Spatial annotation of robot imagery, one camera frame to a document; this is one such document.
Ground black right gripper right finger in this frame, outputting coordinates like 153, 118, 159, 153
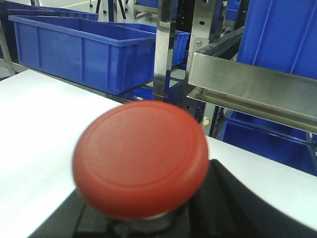
189, 159, 317, 238

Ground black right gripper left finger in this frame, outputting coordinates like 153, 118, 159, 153
31, 191, 107, 238

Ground red mushroom push button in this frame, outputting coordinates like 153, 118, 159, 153
72, 101, 209, 219

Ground blue bin bottom right shelf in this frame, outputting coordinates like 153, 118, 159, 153
218, 111, 317, 176

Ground stainless steel shelf rack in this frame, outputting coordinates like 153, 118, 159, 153
0, 0, 317, 134

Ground large blue bin lower left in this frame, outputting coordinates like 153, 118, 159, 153
8, 15, 156, 95

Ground blue bin behind lower left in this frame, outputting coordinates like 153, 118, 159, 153
114, 22, 190, 66

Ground large blue bin right shelf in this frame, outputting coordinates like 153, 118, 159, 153
237, 0, 317, 79

